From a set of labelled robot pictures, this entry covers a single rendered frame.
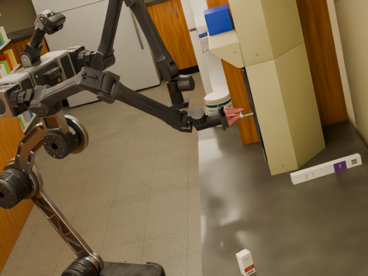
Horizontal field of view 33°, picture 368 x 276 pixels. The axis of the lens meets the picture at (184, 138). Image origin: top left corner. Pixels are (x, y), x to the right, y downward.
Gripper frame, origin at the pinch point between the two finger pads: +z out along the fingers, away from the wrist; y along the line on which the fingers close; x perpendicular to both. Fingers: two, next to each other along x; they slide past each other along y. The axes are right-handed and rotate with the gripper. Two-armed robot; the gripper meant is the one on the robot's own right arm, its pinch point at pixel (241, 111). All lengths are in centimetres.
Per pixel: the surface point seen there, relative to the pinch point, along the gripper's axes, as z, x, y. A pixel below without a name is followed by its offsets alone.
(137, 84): -103, 485, -85
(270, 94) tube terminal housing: 12.1, -11.9, 7.5
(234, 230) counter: -14, -45, -28
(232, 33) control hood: 4.3, 3.3, 31.6
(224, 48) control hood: -0.4, -12.6, 29.7
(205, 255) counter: -25, -56, -28
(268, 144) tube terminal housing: 6.8, -10.7, -12.4
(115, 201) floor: -109, 205, -108
